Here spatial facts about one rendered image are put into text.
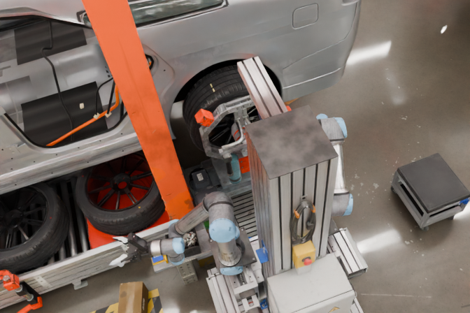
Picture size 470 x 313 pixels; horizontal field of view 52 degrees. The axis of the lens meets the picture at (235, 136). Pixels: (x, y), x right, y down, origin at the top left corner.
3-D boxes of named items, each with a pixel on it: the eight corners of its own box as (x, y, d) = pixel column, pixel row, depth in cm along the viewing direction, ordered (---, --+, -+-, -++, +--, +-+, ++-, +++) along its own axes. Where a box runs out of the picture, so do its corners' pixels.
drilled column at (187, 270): (194, 267, 356) (184, 243, 323) (198, 280, 350) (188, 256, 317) (181, 272, 355) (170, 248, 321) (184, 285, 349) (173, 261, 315)
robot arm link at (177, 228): (217, 178, 224) (162, 222, 254) (218, 198, 218) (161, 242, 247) (236, 185, 230) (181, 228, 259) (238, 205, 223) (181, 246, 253)
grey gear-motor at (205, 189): (210, 177, 394) (203, 152, 366) (226, 220, 368) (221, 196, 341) (188, 184, 391) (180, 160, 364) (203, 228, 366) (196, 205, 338)
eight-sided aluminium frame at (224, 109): (278, 137, 349) (276, 85, 307) (281, 144, 346) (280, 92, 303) (206, 162, 342) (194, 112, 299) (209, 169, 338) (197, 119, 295)
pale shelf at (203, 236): (210, 228, 328) (210, 226, 325) (218, 250, 317) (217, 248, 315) (149, 251, 322) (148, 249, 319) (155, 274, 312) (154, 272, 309)
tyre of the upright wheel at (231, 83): (275, 54, 322) (179, 74, 306) (289, 77, 308) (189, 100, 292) (266, 121, 373) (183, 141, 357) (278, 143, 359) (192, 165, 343)
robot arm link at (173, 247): (184, 256, 236) (182, 249, 229) (163, 258, 236) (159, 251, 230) (184, 241, 241) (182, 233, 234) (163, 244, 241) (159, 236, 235)
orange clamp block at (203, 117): (211, 111, 306) (200, 107, 300) (215, 120, 301) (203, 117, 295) (205, 119, 309) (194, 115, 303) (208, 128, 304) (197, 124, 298)
